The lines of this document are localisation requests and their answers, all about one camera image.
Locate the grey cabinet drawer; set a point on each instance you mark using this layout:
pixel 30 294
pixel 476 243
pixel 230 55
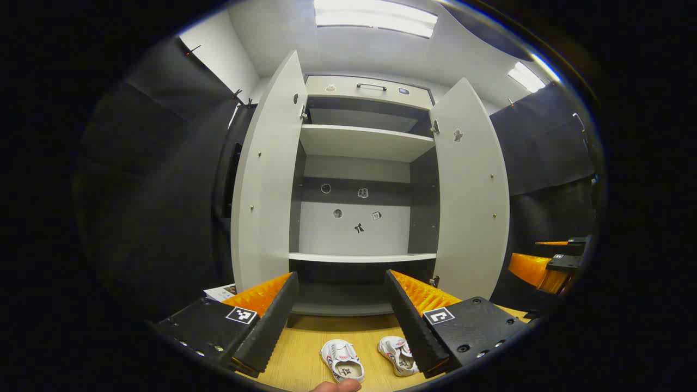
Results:
pixel 340 87

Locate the large ceiling light panel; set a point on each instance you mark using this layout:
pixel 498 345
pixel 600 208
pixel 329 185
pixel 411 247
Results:
pixel 375 16

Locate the printed leaflet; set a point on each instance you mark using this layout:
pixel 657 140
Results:
pixel 220 293

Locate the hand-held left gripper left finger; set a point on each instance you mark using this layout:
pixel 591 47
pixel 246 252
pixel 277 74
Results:
pixel 269 326

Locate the small ceiling light panel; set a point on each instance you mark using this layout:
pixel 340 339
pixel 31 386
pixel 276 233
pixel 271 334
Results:
pixel 525 78

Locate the grey shoe cabinet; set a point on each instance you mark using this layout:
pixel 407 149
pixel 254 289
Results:
pixel 354 141

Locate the grey cabinet door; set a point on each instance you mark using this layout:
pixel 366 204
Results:
pixel 269 179
pixel 471 207

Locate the black backdrop cloth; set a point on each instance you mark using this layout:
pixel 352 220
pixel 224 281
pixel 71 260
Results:
pixel 163 190

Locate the white sneaker shoe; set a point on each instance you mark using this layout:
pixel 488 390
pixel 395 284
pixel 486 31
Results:
pixel 396 356
pixel 343 362

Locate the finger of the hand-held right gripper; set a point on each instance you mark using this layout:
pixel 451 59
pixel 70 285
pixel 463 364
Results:
pixel 577 245
pixel 531 269

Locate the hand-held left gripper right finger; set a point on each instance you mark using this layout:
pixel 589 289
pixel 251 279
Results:
pixel 416 326

